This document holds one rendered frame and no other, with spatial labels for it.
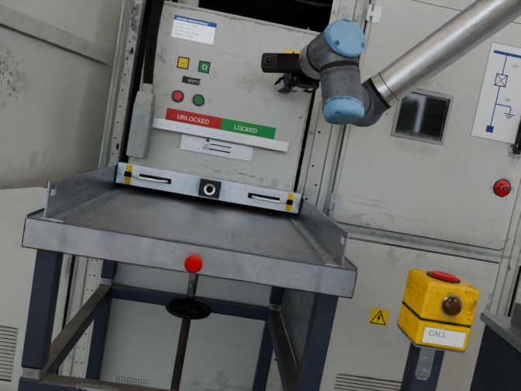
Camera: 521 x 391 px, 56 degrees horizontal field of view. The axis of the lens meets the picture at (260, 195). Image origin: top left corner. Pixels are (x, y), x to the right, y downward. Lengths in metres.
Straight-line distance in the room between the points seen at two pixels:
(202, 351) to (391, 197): 0.81
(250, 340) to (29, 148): 0.91
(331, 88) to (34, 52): 0.71
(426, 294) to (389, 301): 0.98
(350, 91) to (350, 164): 0.53
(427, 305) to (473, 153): 1.05
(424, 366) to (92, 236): 0.60
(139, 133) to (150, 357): 0.78
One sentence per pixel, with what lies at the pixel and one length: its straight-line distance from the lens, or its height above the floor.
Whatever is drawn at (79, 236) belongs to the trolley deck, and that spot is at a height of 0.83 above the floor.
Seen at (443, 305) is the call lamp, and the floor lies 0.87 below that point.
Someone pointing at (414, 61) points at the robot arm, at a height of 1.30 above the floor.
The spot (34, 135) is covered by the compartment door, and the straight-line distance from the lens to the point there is 1.36.
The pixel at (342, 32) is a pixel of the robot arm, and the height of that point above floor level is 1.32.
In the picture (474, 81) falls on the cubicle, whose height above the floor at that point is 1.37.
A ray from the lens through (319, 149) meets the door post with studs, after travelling 1.60.
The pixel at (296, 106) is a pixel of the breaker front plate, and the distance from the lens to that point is 1.45.
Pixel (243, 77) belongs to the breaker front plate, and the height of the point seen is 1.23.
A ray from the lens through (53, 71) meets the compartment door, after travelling 1.39.
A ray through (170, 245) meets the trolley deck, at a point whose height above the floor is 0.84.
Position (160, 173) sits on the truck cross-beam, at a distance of 1.44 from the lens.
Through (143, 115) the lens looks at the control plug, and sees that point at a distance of 1.34.
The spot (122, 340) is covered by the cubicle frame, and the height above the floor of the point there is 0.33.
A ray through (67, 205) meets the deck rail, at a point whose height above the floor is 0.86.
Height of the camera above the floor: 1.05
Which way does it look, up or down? 6 degrees down
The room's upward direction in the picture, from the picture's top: 10 degrees clockwise
